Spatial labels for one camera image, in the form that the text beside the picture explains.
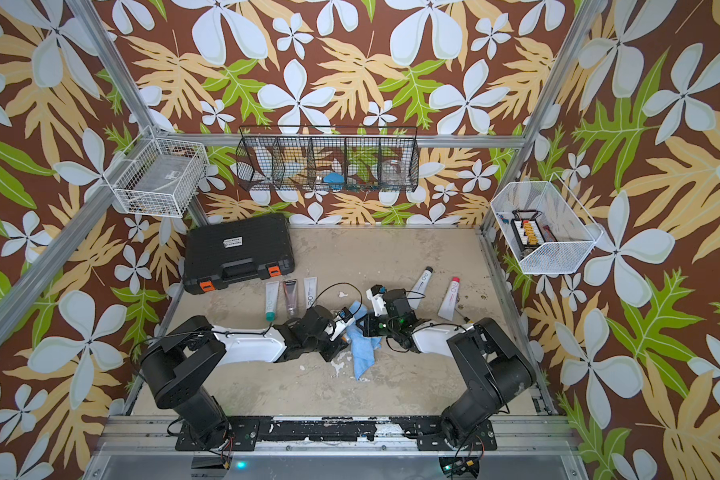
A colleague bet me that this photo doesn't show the black wire basket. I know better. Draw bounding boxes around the black wire basket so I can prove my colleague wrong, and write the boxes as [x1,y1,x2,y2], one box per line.
[233,126,421,192]

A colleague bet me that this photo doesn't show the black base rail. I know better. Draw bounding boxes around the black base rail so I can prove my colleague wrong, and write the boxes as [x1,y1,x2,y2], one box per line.
[166,415,497,452]

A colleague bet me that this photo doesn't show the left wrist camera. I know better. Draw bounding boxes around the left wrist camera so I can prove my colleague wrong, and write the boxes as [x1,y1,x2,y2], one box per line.
[328,308,355,341]

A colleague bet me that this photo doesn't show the blue object in basket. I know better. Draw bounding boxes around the blue object in basket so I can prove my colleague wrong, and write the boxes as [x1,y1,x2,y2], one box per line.
[323,172,345,189]

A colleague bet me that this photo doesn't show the white wire basket left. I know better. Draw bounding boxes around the white wire basket left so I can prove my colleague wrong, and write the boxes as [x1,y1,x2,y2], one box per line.
[107,127,209,218]

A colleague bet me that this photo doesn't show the white wire basket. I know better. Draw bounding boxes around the white wire basket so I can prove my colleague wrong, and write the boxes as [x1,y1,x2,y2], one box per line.
[491,174,604,276]
[107,127,209,218]

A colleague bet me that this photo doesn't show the white wire basket right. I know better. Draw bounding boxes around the white wire basket right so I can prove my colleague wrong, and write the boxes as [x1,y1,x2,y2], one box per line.
[491,174,604,276]

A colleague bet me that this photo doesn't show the silver purple toothpaste tube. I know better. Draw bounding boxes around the silver purple toothpaste tube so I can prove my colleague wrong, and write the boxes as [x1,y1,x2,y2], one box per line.
[282,280,298,318]

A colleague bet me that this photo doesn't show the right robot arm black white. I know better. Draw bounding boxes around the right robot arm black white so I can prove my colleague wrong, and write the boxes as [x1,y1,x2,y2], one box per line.
[349,285,536,449]

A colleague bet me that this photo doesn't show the blue microfiber cloth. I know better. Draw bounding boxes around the blue microfiber cloth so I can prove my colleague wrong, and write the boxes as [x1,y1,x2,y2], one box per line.
[346,301,381,380]

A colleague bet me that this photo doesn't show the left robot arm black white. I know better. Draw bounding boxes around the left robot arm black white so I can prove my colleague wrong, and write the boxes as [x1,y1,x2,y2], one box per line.
[138,305,362,451]

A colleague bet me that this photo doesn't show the white tube pink cap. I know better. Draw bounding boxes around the white tube pink cap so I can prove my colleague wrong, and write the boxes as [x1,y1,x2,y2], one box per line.
[437,277,460,321]

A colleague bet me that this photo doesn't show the white tube grey cap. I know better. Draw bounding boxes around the white tube grey cap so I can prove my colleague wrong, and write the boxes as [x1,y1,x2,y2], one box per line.
[406,266,434,310]

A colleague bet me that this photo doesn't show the white tube black cap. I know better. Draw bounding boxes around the white tube black cap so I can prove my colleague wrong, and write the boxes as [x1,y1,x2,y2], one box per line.
[303,277,318,308]

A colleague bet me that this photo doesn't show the white tube teal cap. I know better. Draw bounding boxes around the white tube teal cap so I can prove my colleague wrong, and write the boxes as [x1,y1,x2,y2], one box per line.
[265,281,280,323]

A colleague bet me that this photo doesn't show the black box yellow items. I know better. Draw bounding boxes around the black box yellow items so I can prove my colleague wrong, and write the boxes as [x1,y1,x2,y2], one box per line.
[510,209,547,254]

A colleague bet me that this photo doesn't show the black tool case orange latches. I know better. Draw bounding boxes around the black tool case orange latches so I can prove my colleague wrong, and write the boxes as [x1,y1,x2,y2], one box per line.
[182,213,296,295]

